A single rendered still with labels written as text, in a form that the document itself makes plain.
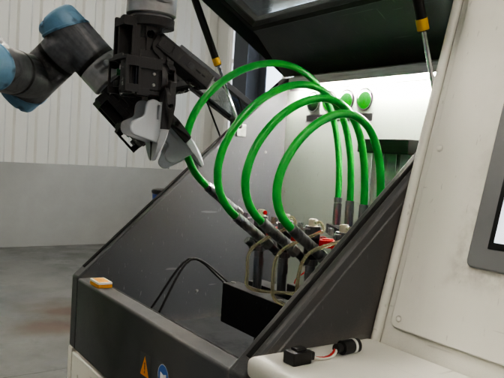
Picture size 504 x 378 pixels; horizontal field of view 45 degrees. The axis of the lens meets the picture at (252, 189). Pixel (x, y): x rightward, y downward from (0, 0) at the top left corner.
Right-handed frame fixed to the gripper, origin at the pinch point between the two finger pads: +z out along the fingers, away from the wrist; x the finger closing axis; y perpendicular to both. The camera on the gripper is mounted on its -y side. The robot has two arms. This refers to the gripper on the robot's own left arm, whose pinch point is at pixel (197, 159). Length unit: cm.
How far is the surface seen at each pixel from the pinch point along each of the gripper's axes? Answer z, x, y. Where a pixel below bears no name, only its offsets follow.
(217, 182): 4.8, 7.1, 2.7
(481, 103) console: 19, 41, -22
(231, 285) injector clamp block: 23.2, -9.8, 8.8
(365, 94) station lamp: 14.8, -6.7, -42.4
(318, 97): 5.4, 15.3, -18.5
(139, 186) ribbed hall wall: 9, -695, -170
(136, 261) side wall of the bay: 9.5, -36.0, 14.5
